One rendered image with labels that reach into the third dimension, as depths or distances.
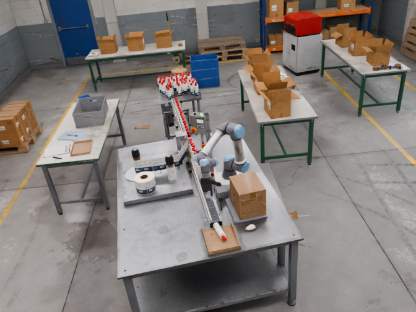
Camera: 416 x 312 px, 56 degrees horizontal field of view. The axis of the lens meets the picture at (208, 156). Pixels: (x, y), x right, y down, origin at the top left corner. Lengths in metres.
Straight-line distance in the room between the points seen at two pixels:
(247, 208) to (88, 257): 2.08
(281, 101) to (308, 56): 3.95
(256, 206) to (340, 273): 1.27
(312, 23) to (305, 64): 0.85
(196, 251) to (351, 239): 2.00
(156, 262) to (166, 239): 0.26
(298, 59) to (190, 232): 6.24
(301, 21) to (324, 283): 6.00
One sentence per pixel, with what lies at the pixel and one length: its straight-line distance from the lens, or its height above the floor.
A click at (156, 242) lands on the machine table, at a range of 3.38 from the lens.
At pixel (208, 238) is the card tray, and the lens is 3.33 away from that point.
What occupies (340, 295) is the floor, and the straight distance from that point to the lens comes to 4.07.
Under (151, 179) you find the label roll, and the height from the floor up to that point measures 1.02.
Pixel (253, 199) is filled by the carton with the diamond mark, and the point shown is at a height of 1.04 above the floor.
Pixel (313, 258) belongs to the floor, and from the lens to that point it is 4.35.
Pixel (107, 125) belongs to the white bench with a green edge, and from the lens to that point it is 5.63.
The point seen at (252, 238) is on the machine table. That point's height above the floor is 0.83.
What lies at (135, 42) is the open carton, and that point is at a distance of 9.17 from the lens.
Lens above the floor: 3.07
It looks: 30 degrees down
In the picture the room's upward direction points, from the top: 6 degrees counter-clockwise
